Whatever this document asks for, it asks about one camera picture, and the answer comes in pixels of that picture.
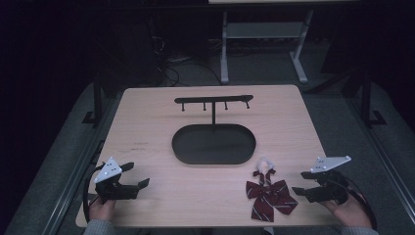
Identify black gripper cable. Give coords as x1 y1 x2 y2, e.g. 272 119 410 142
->
336 177 379 230
82 164 106 223

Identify grey floor rail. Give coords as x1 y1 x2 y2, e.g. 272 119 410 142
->
41 94 123 235
345 96 415 213

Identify dark red striped bow tie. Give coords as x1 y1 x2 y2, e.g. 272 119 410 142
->
245 157 300 223

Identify white metal desk frame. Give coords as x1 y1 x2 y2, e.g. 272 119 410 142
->
207 0 360 85

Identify black metal stand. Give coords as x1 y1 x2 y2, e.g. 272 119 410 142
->
80 75 106 127
356 69 388 127

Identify black hook rack with tray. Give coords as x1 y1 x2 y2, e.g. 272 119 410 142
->
171 94 257 166

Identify person's right hand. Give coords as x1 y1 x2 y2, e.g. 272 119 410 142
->
320 193 373 229

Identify person's left hand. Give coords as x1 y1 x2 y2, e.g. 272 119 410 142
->
88 199 117 222

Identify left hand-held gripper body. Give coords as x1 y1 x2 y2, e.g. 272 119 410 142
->
94 157 140 206

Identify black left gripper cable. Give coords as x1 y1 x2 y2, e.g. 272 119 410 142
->
82 164 106 223

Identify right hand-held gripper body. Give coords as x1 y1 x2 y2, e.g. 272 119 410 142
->
304 155 352 206

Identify black floor cables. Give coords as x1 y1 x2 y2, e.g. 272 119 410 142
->
151 30 223 88

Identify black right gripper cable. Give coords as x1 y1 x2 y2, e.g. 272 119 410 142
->
336 177 379 230

